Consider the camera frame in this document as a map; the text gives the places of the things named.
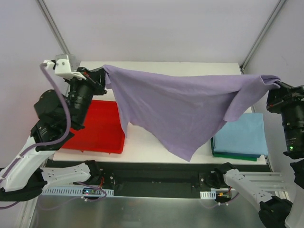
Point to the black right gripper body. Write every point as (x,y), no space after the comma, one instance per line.
(285,98)

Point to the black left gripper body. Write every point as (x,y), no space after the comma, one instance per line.
(95,80)

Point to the lilac t shirt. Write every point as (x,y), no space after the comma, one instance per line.
(183,112)

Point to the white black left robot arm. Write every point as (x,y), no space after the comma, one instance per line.
(25,178)

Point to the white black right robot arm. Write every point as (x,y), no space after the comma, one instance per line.
(257,187)

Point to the red plastic tray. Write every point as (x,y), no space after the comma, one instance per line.
(102,133)

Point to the light blue folded t shirt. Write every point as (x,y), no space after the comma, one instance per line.
(244,137)

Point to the green folded t shirt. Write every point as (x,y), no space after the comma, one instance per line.
(231,156)

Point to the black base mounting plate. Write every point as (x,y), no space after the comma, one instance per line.
(158,180)

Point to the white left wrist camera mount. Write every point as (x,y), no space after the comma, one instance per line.
(65,66)

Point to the right aluminium frame post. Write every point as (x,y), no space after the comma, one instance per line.
(262,34)

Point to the aluminium frame post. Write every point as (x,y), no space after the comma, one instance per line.
(262,34)
(53,26)

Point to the left aluminium frame post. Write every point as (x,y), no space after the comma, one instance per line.
(53,26)

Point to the left perforated cable duct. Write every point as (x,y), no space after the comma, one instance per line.
(77,191)

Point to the perforated cable duct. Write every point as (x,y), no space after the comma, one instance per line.
(208,195)
(77,191)

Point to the right perforated cable duct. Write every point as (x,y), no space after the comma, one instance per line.
(208,195)

